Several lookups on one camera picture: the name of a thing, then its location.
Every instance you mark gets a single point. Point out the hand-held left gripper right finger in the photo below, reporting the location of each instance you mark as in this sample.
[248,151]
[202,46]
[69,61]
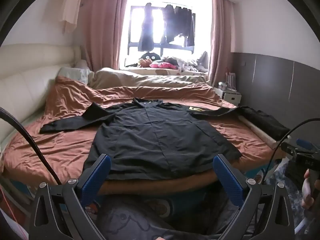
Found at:
[228,180]

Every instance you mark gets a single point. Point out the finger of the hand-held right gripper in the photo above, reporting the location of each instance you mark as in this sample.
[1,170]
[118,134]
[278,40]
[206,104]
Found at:
[303,145]

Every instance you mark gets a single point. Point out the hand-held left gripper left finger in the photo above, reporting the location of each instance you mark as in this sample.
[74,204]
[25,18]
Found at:
[96,177]

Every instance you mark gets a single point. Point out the black long-sleeved shirt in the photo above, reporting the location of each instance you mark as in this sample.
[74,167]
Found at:
[155,140]

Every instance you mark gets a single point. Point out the stack of folded black clothes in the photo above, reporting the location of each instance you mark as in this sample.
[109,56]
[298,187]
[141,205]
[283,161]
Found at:
[265,122]

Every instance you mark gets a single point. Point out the pile of crumpled clothes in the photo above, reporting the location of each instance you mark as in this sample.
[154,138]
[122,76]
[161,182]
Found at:
[190,63]

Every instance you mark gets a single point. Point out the person's right hand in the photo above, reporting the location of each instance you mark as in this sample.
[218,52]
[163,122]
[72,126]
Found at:
[308,200]

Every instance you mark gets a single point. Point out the brown blanket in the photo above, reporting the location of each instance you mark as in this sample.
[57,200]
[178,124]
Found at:
[62,150]

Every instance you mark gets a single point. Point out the white patterned cloth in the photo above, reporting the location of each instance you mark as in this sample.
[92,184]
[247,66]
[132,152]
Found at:
[257,132]

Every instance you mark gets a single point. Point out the person's grey patterned pants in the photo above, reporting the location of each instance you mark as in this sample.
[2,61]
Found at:
[130,217]

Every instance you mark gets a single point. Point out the white nightstand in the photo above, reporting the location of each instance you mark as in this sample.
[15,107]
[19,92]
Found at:
[231,97]

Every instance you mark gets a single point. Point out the clear plastic container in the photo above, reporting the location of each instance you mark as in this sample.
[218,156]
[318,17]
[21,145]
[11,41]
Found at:
[221,85]

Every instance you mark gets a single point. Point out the pale printed pillow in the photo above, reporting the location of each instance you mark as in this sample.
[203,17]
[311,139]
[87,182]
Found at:
[77,75]

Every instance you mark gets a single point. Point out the beige duvet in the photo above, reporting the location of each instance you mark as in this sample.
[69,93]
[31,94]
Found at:
[140,80]

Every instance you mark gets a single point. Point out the white pillow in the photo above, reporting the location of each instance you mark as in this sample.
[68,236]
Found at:
[81,64]

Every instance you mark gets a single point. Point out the cream padded headboard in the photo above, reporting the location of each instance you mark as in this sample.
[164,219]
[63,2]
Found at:
[30,80]

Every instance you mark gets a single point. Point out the brown plush toy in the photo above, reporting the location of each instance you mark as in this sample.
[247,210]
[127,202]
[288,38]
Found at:
[145,62]

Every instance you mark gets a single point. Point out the pink plush cushion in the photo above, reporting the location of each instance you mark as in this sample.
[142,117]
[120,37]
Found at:
[162,65]

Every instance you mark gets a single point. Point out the pink curtain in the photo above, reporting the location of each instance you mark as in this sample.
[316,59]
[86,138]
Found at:
[220,42]
[105,30]

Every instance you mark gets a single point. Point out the black plush toy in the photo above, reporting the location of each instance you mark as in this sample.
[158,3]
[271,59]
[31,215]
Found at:
[150,56]

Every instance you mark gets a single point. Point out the hanging dark pants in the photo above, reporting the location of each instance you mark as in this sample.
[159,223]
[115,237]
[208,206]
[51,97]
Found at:
[146,30]

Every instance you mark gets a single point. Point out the hanging dark garment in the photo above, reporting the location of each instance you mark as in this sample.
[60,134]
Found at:
[185,22]
[168,22]

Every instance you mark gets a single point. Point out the cream hanging cloth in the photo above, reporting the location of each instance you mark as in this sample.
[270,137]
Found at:
[72,10]

